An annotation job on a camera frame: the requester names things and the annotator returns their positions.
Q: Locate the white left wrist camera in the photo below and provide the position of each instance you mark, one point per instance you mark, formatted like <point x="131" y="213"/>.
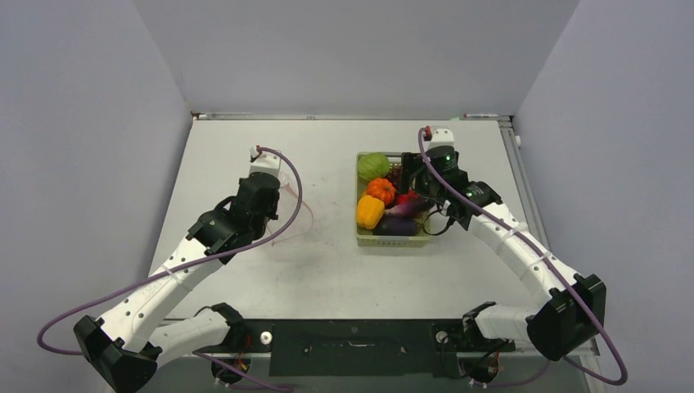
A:
<point x="264" y="162"/>

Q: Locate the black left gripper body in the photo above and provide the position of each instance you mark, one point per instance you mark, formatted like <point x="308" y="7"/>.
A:
<point x="259" y="227"/>

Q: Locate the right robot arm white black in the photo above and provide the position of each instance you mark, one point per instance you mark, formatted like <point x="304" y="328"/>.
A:
<point x="568" y="306"/>

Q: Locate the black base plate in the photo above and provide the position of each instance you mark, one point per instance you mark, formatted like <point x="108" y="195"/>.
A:
<point x="358" y="347"/>

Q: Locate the red tomato toy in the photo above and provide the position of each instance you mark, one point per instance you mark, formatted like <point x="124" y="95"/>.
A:
<point x="406" y="197"/>

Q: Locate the dark red grapes toy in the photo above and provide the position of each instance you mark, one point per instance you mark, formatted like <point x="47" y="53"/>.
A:
<point x="394" y="177"/>

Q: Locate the purple eggplant toy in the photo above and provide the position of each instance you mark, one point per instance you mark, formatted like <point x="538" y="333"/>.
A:
<point x="402" y="220"/>

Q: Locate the green cabbage toy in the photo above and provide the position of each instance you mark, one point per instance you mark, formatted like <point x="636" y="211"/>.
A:
<point x="373" y="165"/>

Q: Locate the yellow bell pepper toy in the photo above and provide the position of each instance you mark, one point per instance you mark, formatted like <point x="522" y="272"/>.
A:
<point x="369" y="212"/>

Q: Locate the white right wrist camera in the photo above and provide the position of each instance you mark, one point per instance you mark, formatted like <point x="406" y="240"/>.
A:
<point x="437" y="137"/>

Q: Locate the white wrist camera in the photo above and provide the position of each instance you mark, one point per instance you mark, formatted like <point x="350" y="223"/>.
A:
<point x="437" y="137"/>
<point x="264" y="162"/>

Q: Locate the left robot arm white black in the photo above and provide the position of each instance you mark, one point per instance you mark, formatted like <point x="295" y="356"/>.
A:
<point x="128" y="343"/>

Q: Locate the beige plastic basket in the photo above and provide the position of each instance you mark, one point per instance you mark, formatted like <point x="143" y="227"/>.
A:
<point x="365" y="236"/>

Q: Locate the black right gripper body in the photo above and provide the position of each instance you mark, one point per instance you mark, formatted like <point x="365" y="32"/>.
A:
<point x="425" y="187"/>

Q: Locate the orange pumpkin toy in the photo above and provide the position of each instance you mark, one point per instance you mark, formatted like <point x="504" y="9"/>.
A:
<point x="382" y="189"/>

